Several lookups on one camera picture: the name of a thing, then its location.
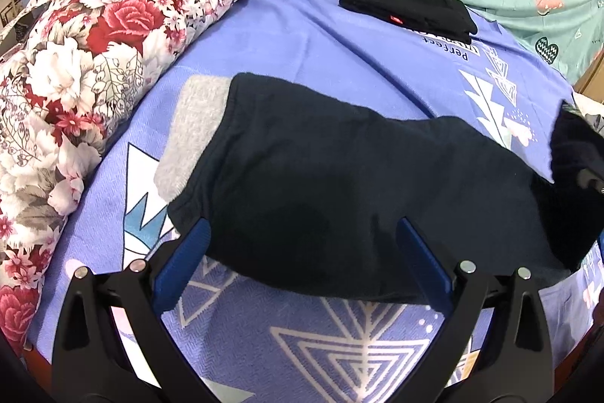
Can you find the floral quilt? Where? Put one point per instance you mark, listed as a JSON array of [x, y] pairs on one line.
[[94, 68]]

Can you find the purple printed bed sheet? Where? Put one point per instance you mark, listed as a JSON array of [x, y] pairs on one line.
[[292, 30]]

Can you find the navy pants with bear print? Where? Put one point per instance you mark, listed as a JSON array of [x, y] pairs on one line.
[[339, 186]]

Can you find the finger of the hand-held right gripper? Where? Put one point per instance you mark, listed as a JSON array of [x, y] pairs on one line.
[[591, 182]]

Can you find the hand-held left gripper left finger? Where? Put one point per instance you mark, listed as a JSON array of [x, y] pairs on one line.
[[186, 263]]

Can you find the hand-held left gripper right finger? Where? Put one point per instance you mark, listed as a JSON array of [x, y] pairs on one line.
[[424, 271]]

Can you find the black folded pants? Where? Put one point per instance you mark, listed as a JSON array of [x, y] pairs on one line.
[[406, 1]]

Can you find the wooden display cabinet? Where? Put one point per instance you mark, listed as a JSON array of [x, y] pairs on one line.
[[592, 75]]

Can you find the white pillow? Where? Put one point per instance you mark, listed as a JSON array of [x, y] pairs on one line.
[[590, 103]]

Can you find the wooden bed frame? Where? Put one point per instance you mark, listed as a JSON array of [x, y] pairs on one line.
[[37, 356]]

